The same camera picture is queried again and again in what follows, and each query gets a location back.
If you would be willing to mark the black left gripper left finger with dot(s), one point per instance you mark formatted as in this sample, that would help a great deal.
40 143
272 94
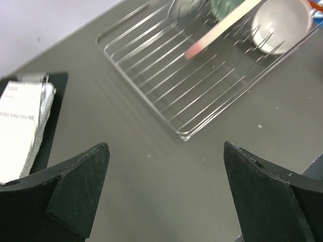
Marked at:
58 203

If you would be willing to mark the pink cream plate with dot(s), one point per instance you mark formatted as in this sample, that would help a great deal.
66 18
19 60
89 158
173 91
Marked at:
220 28

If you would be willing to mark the white paper booklet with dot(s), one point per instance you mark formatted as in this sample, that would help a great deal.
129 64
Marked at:
25 110

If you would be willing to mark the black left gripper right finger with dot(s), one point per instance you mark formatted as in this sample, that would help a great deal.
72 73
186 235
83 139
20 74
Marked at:
272 202

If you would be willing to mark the black clipboard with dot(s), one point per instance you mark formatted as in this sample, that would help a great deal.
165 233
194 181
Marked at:
50 121

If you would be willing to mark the orange white bowl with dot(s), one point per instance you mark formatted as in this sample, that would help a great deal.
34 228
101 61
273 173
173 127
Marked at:
279 25

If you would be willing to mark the mint green bowl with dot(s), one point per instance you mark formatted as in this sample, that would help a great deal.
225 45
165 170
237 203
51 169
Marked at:
220 8

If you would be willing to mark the metal wire dish rack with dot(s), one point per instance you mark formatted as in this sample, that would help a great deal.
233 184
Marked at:
147 47

